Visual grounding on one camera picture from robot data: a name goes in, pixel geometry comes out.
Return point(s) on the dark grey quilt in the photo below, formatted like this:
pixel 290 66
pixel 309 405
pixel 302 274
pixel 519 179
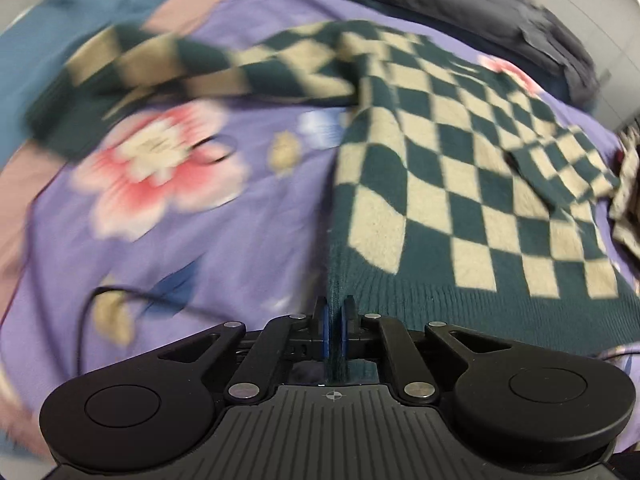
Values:
pixel 450 5

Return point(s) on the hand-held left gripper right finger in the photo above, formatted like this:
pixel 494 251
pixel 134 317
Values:
pixel 345 331

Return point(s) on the purple floral bed sheet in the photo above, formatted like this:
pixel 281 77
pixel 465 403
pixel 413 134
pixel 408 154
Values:
pixel 270 240

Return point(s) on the brown and cream garment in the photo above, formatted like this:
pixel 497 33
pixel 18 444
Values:
pixel 629 180

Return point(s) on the green cream checkered sweater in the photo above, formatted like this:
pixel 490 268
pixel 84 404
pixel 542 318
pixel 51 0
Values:
pixel 450 185

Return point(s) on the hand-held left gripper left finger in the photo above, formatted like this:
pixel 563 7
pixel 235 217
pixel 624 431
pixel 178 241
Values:
pixel 323 331

